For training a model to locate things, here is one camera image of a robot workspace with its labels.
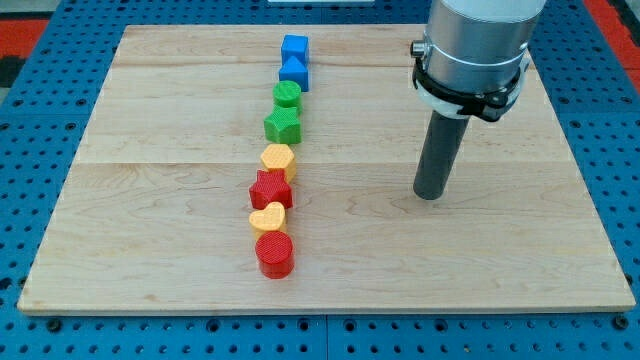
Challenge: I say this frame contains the red star block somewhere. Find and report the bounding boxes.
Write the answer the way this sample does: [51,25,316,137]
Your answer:
[249,170,293,210]

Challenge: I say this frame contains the wooden board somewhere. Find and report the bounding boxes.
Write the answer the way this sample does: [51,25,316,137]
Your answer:
[18,25,635,316]

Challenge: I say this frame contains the green cylinder block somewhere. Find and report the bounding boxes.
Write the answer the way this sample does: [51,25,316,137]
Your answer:
[272,80,302,113]

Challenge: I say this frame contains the yellow heart block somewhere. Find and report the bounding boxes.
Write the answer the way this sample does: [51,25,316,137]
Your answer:
[249,202,287,240]

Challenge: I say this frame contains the red cylinder block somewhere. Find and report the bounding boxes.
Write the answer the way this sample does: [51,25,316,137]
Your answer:
[255,231,295,279]

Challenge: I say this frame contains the black clamp ring with cable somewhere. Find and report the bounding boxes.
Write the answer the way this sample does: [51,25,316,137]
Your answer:
[411,55,526,123]

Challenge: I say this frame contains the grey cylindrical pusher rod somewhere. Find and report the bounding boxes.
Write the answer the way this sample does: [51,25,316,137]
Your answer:
[413,111,469,200]

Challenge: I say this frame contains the blue triangle block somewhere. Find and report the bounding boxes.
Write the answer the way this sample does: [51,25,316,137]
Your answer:
[278,57,309,92]

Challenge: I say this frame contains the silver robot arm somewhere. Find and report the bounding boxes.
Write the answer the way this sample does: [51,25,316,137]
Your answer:
[410,0,545,122]

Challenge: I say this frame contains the blue cube block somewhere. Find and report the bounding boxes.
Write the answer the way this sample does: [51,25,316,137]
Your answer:
[281,34,309,65]

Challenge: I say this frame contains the yellow hexagon block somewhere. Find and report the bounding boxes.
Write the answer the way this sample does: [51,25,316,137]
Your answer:
[260,144,297,183]

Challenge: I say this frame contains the green star block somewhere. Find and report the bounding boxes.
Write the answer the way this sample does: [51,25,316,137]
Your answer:
[263,106,302,144]

